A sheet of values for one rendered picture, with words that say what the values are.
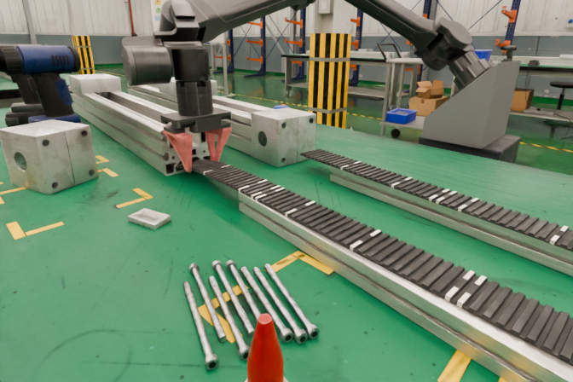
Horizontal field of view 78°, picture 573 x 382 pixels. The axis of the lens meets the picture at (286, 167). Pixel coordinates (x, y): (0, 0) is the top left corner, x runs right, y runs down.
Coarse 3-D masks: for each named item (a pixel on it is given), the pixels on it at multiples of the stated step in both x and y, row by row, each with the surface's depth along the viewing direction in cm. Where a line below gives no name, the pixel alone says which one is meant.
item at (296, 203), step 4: (292, 200) 47; (296, 200) 47; (300, 200) 47; (304, 200) 47; (308, 200) 47; (284, 204) 46; (288, 204) 46; (292, 204) 46; (296, 204) 46; (300, 204) 46; (304, 204) 46; (276, 208) 45; (280, 208) 45; (284, 208) 45; (288, 208) 45; (292, 208) 45; (280, 212) 44; (284, 212) 44
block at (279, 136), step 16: (256, 112) 73; (272, 112) 73; (288, 112) 74; (304, 112) 74; (256, 128) 72; (272, 128) 68; (288, 128) 68; (304, 128) 71; (256, 144) 74; (272, 144) 69; (288, 144) 70; (304, 144) 72; (272, 160) 70; (288, 160) 71
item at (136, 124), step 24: (72, 96) 117; (96, 96) 97; (120, 96) 100; (96, 120) 97; (120, 120) 80; (144, 120) 69; (144, 144) 73; (168, 144) 63; (192, 144) 68; (168, 168) 67
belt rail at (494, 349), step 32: (288, 224) 43; (320, 256) 40; (352, 256) 36; (384, 288) 34; (416, 288) 31; (416, 320) 31; (448, 320) 29; (480, 320) 28; (480, 352) 27; (512, 352) 25; (544, 352) 25
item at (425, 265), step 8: (424, 256) 35; (432, 256) 35; (416, 264) 34; (424, 264) 34; (432, 264) 34; (440, 264) 34; (408, 272) 33; (416, 272) 33; (424, 272) 33; (432, 272) 33; (408, 280) 32; (416, 280) 32; (424, 280) 32
